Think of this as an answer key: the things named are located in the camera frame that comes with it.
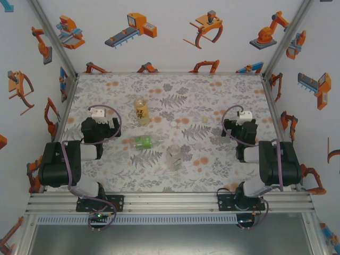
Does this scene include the yellow tea bottle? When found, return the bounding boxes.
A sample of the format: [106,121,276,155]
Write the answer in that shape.
[132,95,150,127]

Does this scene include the green label plastic bottle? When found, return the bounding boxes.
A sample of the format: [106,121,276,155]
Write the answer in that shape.
[133,134,165,150]

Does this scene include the clear plastic bottle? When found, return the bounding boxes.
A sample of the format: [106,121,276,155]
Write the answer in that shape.
[166,143,184,172]

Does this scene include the floral tablecloth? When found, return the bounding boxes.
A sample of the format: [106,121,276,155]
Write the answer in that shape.
[54,73,296,193]

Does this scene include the grey metal panel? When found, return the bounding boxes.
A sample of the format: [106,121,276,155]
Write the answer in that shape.
[29,224,313,255]

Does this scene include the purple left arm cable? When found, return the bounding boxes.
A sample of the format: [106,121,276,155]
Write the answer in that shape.
[61,105,123,233]

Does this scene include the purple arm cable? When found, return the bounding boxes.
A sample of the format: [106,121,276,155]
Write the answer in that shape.
[61,105,123,233]
[222,105,284,231]

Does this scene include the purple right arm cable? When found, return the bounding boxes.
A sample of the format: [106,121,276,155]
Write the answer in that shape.
[222,105,284,231]

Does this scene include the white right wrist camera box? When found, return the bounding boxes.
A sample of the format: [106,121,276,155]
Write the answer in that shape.
[237,110,253,123]

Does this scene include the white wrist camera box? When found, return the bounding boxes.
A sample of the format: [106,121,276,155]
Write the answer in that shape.
[91,108,107,124]
[237,110,253,123]

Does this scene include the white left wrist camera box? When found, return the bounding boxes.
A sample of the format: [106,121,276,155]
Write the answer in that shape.
[91,108,107,124]

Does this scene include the slim aluminium table rail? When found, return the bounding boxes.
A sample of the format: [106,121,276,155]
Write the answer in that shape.
[261,75,302,192]
[39,74,79,193]

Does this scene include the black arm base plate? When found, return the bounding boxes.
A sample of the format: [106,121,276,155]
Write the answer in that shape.
[76,195,125,213]
[217,194,266,213]

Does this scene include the wide aluminium frame rail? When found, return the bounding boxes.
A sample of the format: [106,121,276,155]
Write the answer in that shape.
[25,192,316,215]

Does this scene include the aluminium frame post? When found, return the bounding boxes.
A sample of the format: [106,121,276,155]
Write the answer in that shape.
[261,0,317,80]
[26,0,78,80]

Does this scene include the perforated grey cable tray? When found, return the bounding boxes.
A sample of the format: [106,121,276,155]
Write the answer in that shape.
[36,214,237,225]

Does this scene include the aluminium frame leg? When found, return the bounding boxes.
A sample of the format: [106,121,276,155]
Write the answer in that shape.
[14,214,37,255]
[302,213,329,255]

